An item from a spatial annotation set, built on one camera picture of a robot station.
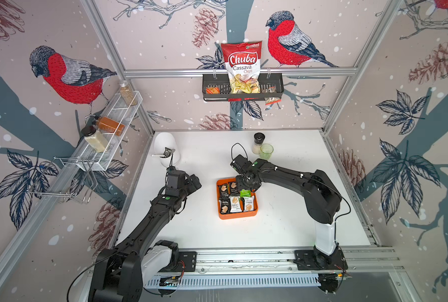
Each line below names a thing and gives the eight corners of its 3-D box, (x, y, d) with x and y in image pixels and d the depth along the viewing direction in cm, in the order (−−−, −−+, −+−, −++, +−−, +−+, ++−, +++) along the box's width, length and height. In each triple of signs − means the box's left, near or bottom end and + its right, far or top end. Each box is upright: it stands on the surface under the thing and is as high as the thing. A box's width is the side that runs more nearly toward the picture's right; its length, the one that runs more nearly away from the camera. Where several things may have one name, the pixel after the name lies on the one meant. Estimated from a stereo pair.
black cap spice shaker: (250, 154, 111) (252, 141, 102) (253, 144, 116) (255, 131, 107) (259, 156, 110) (261, 143, 100) (262, 147, 114) (265, 133, 105)
